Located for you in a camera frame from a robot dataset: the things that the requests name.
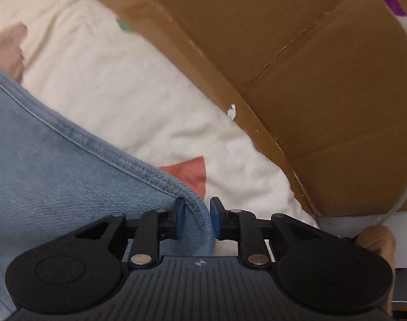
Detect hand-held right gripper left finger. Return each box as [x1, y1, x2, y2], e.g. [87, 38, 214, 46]
[74, 197, 187, 270]

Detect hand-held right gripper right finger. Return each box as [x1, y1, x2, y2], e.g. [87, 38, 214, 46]
[209, 197, 321, 270]

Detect blue denim jeans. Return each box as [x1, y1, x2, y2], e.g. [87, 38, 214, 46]
[0, 58, 215, 321]

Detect person's right hand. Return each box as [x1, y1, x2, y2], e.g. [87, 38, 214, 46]
[354, 226, 397, 316]

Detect white printed bedsheet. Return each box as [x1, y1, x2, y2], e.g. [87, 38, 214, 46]
[0, 0, 321, 261]

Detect brown cardboard box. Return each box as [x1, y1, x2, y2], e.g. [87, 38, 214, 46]
[53, 0, 407, 217]

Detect white cable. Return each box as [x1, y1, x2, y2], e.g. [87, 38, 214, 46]
[374, 170, 407, 230]

